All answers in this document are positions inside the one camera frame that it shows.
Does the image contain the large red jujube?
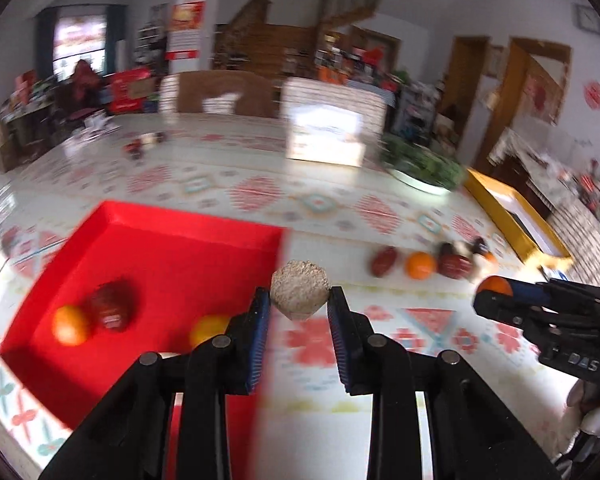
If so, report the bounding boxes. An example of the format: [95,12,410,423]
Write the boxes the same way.
[91,280,135,332]

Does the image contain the white tissue box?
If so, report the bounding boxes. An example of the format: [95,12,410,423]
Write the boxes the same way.
[286,104,366,167]

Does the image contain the white brick pattern chair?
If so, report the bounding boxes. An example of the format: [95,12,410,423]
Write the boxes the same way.
[279,77,387,136]

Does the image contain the yellow cardboard box lid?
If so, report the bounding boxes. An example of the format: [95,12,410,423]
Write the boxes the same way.
[465,169,573,273]

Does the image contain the white gloved right hand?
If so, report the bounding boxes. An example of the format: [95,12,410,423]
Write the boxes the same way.
[555,379,600,457]

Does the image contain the plate of green vegetables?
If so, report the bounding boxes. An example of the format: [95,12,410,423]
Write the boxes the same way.
[380,134,467,196]

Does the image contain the small dark fruits pile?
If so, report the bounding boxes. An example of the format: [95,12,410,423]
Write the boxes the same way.
[123,131,168,159]

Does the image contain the red jujube left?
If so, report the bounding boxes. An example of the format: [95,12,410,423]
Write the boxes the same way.
[370,246,399,278]

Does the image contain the right brick pattern chair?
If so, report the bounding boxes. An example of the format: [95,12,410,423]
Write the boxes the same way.
[548,198,600,287]

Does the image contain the beige cake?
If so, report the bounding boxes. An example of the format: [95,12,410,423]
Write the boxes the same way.
[270,260,330,321]
[453,240,472,258]

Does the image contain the orange in tray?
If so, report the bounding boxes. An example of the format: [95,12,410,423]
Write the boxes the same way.
[52,304,91,347]

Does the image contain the red wall calendar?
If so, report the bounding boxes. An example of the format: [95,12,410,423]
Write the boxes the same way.
[166,0,206,61]

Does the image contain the red tray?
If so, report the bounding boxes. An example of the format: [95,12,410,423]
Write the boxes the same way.
[0,199,285,480]

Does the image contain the orange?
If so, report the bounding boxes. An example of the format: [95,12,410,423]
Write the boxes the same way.
[52,304,91,347]
[188,314,230,349]
[404,252,437,281]
[476,275,514,296]

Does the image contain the brown wooden chair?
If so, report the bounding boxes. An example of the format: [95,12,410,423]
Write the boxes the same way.
[158,70,277,118]

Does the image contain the wall clock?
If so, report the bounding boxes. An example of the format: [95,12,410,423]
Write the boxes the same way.
[574,4,600,36]

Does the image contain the red paper wall decoration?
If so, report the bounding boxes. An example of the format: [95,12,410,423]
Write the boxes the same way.
[583,80,600,110]

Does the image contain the dark plum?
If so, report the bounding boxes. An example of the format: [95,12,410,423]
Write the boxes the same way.
[471,237,490,256]

